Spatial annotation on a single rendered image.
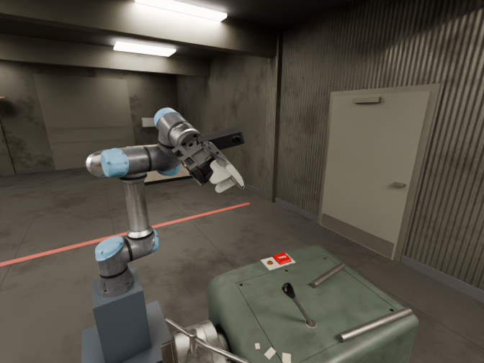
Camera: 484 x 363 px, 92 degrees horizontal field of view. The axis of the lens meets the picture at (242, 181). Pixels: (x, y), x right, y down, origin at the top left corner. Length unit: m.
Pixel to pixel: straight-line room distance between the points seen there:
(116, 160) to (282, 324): 0.68
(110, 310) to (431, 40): 3.57
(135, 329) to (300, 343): 0.84
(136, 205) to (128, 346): 0.69
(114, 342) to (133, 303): 0.20
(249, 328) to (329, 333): 0.24
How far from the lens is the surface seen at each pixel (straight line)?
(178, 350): 0.84
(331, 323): 0.90
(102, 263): 1.23
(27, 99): 9.89
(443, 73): 3.36
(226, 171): 0.51
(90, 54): 6.77
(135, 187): 1.12
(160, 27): 3.93
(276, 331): 0.84
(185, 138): 0.61
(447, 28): 3.45
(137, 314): 1.35
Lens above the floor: 1.89
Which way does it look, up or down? 17 degrees down
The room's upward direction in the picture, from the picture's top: straight up
